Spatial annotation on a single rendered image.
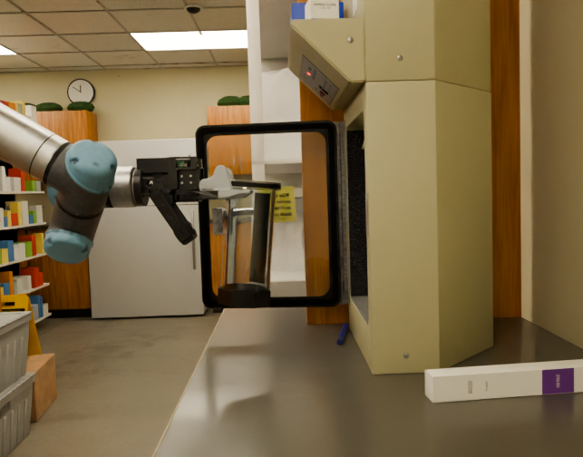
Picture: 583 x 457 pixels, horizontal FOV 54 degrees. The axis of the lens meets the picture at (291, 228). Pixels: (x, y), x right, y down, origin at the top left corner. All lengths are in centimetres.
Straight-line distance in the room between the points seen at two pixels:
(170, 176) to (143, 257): 496
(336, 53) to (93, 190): 43
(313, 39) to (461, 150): 31
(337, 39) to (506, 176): 59
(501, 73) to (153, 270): 496
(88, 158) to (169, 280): 509
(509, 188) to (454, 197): 40
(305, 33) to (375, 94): 15
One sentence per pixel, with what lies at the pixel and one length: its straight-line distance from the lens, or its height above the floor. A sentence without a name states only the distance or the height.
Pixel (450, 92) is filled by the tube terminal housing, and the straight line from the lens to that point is 100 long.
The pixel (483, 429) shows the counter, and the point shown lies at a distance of 79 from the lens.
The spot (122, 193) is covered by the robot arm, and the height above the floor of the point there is 125.
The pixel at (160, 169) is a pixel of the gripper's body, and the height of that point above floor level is 129.
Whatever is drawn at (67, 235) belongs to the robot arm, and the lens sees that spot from 100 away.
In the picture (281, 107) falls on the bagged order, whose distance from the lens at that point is 235.
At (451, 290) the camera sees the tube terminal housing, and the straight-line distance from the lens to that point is 100.
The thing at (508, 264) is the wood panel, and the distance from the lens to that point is 140.
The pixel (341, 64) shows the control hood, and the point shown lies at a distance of 94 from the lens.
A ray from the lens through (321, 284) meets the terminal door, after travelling 125.
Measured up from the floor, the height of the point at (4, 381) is 37.
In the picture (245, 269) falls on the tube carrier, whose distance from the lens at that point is 103.
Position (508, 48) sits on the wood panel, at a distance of 142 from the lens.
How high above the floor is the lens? 124
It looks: 4 degrees down
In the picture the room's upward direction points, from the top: 2 degrees counter-clockwise
